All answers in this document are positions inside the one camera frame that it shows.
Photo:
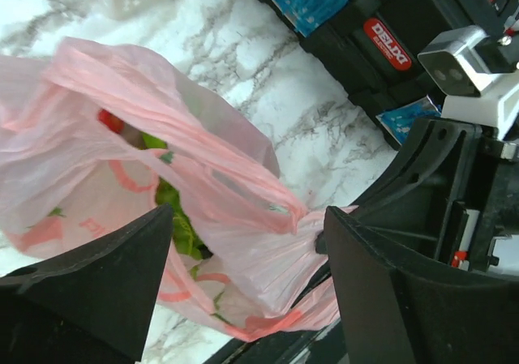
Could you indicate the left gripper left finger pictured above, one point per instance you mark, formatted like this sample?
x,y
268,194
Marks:
x,y
92,304

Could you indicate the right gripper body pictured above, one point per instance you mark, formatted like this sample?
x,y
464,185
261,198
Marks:
x,y
451,190

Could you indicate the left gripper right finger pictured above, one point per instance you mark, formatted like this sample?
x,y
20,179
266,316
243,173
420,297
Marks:
x,y
398,306

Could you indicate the pink plastic bag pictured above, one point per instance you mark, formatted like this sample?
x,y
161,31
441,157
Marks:
x,y
100,135

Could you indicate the green fake grapes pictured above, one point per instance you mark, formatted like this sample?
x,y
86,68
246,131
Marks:
x,y
186,240

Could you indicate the red fake apple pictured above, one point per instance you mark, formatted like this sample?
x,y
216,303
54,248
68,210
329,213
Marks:
x,y
115,124

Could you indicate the black plastic toolbox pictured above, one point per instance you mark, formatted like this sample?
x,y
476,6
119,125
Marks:
x,y
371,47

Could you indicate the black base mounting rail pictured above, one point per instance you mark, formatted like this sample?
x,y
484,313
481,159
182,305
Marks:
x,y
324,346

